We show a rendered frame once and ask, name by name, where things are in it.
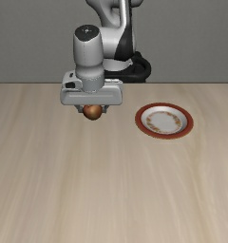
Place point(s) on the red-rimmed white plate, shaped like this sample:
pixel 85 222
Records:
pixel 163 120

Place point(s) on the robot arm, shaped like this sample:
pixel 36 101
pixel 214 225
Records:
pixel 89 50

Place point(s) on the red-brown apple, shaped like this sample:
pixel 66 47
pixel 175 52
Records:
pixel 92 112

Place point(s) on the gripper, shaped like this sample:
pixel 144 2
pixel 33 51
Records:
pixel 93 97

